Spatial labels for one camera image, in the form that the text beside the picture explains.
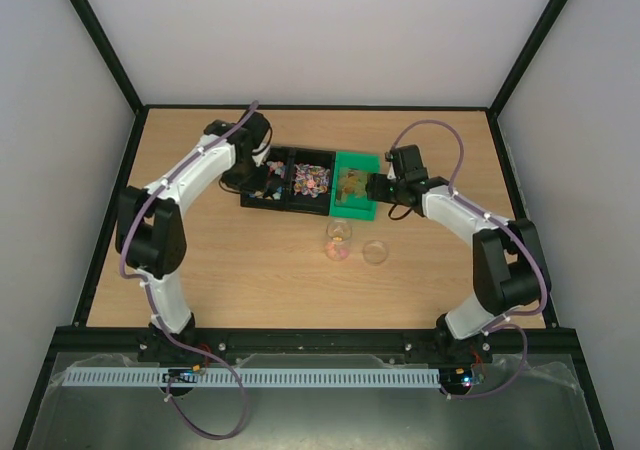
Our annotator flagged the green bin with gummies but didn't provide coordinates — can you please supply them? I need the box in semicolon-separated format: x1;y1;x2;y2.
329;151;380;221

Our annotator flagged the black bin with lollipop candies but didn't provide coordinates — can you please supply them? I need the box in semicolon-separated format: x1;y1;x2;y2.
285;147;336;216

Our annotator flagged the black bin with star candies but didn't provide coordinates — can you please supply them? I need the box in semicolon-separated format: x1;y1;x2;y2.
240;146;294;211

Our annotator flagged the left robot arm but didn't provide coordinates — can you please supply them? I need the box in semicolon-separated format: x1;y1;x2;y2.
115;102;272;335

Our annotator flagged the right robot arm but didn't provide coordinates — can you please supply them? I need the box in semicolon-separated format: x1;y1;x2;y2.
366;145;551;362

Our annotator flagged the clear plastic jar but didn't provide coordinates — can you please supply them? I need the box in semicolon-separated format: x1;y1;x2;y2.
324;219;352;261

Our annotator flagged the clear jar lid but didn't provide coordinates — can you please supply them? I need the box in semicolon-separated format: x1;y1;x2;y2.
362;240;389;265

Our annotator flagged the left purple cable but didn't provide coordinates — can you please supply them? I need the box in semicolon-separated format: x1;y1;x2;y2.
118;100;261;440

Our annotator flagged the grey slotted cable duct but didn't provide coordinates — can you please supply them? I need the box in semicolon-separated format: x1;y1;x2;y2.
61;367;440;389

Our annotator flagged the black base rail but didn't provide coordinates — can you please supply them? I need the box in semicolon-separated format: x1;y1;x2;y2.
137;327;494;366

